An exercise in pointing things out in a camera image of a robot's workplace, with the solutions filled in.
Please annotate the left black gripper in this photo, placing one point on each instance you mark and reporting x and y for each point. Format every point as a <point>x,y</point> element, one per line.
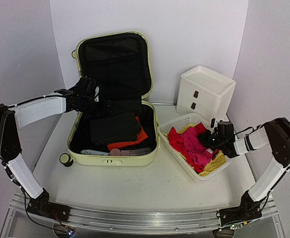
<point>102,112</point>

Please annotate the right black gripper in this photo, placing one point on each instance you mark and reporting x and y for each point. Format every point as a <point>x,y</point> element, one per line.
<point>206,138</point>

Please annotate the yellow garment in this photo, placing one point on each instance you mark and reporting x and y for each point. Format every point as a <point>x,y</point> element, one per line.
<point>217,162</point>

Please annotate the magenta pink garment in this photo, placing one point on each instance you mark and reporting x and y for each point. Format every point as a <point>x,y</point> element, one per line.
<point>197,155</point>

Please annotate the black garment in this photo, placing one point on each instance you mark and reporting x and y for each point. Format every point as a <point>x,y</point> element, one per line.
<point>109,129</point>

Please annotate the pale green hard-shell suitcase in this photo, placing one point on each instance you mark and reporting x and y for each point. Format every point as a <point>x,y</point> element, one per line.
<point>120,65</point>

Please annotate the white perforated plastic basket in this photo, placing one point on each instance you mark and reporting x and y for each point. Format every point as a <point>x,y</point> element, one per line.
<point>179,123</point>

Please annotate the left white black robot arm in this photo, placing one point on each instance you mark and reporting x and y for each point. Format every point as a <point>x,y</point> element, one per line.
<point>17,116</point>

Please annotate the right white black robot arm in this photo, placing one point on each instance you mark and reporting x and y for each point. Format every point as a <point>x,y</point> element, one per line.
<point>275,135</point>

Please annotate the white grey tube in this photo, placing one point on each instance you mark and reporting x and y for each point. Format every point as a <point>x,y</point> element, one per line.
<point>94,152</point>

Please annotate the white three-drawer storage cabinet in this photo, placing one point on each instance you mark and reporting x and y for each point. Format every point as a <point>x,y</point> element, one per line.
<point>205,92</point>

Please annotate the orange red garment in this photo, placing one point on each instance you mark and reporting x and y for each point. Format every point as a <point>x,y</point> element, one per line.
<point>129,140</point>

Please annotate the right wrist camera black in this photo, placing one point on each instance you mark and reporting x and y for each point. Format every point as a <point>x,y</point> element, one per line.
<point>224,131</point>

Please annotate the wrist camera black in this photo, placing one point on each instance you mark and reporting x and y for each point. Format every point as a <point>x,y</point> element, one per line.
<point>85,88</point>
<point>224,131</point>

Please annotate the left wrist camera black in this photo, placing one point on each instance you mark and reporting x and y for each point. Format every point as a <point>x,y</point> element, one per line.
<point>85,88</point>

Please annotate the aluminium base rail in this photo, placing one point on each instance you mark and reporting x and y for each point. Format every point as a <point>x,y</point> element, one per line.
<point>108,219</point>

